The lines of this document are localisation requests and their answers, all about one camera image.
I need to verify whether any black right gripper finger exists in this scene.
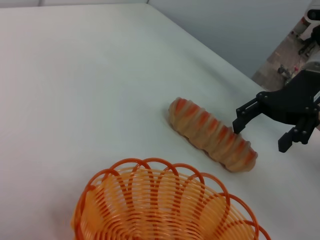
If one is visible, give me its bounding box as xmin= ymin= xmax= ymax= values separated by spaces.
xmin=232 ymin=98 xmax=263 ymax=135
xmin=278 ymin=116 xmax=317 ymax=153

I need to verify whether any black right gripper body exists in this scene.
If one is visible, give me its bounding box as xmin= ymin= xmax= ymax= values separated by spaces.
xmin=256 ymin=69 xmax=320 ymax=129

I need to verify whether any long striped bread loaf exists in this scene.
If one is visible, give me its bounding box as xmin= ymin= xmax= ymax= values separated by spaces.
xmin=167 ymin=96 xmax=258 ymax=173

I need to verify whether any orange woven plastic basket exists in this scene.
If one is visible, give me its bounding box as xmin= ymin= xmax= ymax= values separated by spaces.
xmin=70 ymin=157 xmax=272 ymax=240

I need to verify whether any small pink floor object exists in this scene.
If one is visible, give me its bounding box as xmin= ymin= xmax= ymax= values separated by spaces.
xmin=276 ymin=63 xmax=301 ymax=83

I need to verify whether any dark floor equipment stand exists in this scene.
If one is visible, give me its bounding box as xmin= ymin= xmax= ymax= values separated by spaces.
xmin=291 ymin=24 xmax=314 ymax=56

